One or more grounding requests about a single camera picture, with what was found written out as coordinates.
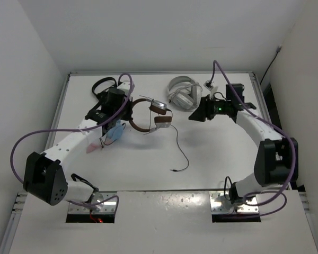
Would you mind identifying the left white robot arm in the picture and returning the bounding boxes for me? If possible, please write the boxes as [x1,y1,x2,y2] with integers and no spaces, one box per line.
[23,88,131,206]

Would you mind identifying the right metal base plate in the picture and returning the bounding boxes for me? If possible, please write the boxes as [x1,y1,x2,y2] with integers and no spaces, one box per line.
[209,190,259,215]

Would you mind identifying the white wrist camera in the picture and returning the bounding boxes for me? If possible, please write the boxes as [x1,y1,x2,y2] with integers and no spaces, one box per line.
[204,80,218,96]
[117,81,134,95]

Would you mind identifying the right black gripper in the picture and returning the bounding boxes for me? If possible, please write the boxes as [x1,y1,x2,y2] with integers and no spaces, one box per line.
[188,95,230,122]

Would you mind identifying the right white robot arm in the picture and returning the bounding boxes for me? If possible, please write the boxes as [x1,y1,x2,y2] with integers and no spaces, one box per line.
[189,83,298,204]

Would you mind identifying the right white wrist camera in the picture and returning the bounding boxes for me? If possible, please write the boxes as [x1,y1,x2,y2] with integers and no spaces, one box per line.
[204,80,218,96]

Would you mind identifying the thin black headphone cable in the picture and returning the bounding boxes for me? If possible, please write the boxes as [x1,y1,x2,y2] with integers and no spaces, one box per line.
[168,124,190,173]

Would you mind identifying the brown silver headphones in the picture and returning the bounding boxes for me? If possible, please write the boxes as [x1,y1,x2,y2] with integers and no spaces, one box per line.
[128,96,173,135]

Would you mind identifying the black wall cable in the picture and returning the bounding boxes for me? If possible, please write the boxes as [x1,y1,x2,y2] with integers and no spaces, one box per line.
[259,46,282,85]

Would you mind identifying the metal base plate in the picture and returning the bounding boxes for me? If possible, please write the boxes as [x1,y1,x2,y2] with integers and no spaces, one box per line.
[67,192,119,215]
[209,190,259,215]

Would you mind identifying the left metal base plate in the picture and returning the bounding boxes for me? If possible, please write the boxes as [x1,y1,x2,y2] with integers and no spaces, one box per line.
[67,192,119,215]

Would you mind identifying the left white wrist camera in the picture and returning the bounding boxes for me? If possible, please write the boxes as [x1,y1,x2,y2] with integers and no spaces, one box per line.
[117,81,134,95]

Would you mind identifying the black headphones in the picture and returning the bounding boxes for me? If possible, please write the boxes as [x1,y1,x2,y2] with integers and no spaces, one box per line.
[91,77,117,98]

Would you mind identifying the blue pink headphones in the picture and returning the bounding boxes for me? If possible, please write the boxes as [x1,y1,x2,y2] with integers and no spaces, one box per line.
[86,120,126,153]

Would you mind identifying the white grey headphones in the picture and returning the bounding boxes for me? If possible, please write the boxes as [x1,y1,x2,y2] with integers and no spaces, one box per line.
[166,76,203,111]

